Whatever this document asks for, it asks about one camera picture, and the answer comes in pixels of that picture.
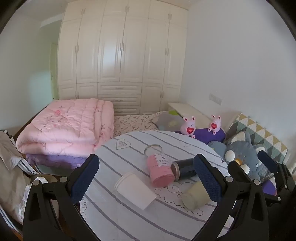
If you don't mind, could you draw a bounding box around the pink bunny plush toy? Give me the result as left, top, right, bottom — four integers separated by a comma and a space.
180, 116, 197, 138
208, 114, 222, 135

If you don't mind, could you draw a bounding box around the purple cushion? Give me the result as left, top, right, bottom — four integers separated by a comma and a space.
262, 179, 277, 195

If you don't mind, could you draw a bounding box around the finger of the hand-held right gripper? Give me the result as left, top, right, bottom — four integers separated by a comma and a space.
257, 150, 296, 202
228, 161, 281, 207

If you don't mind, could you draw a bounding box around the white cup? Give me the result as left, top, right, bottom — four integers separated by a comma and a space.
115, 172, 157, 211

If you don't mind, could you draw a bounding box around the purple pillow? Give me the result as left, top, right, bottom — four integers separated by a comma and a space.
174, 127, 226, 144

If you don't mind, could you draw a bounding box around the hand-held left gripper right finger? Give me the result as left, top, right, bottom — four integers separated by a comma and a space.
193, 153, 270, 241

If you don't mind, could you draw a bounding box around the triangle pattern cushion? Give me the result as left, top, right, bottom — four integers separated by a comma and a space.
225, 113, 288, 164

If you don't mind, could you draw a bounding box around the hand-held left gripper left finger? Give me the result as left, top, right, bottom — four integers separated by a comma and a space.
23, 153, 100, 241

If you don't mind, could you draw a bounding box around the folded pink quilt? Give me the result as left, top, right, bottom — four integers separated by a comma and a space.
16, 98, 115, 154

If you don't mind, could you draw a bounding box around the grey cushion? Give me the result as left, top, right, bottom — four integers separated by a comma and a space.
153, 111, 185, 131

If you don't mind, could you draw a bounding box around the grey blue plush toy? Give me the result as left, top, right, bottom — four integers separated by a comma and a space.
207, 131, 274, 183

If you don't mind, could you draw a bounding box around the white wardrobe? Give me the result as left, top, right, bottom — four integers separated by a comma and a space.
57, 0, 188, 115

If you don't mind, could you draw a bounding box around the striped round tablecloth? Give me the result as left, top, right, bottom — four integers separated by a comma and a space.
80, 130, 232, 241

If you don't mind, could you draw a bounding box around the pale yellow cup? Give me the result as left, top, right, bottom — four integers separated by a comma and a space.
181, 181, 211, 211

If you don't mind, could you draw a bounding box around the dark blue cup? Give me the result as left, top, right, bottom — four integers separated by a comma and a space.
171, 158, 197, 181

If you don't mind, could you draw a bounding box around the heart print bed sheet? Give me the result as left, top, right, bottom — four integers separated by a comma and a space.
113, 111, 162, 141

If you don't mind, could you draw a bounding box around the striped garment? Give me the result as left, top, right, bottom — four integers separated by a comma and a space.
17, 158, 41, 177

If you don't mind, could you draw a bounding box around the folded purple blanket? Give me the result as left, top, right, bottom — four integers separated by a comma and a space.
25, 152, 86, 173

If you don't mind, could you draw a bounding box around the beige garment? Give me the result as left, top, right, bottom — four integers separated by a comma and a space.
0, 131, 31, 224

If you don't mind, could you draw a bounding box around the white wall socket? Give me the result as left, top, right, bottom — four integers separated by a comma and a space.
209, 93, 223, 105

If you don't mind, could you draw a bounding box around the pink cup with clear lid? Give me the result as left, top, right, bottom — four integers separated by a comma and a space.
144, 144, 175, 188

